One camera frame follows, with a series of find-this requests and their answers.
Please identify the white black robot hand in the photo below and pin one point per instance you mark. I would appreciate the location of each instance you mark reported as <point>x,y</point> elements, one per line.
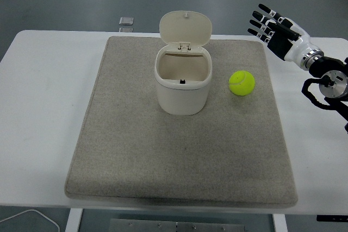
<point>282,44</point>

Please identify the yellow-green tennis ball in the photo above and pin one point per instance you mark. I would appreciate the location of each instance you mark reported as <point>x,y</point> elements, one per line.
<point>241,83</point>

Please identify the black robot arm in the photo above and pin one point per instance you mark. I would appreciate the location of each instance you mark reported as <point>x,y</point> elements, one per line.
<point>320,65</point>

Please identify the cream bin with flip lid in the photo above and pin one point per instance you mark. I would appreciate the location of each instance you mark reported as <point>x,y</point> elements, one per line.
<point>180,99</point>

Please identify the beige fabric mat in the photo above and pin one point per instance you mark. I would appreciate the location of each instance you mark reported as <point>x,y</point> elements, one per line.
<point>176,156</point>

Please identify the silver floor socket plate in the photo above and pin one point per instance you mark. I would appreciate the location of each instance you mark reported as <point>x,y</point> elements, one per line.
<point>126,20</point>
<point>125,29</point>

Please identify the white table leg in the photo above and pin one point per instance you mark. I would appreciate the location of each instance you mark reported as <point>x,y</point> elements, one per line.
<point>280,224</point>
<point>73,221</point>

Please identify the black table control panel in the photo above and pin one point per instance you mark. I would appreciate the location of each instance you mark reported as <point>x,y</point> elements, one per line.
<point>331,218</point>

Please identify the grey metal plate with screws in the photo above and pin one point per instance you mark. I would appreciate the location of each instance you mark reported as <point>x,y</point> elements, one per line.
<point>152,226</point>

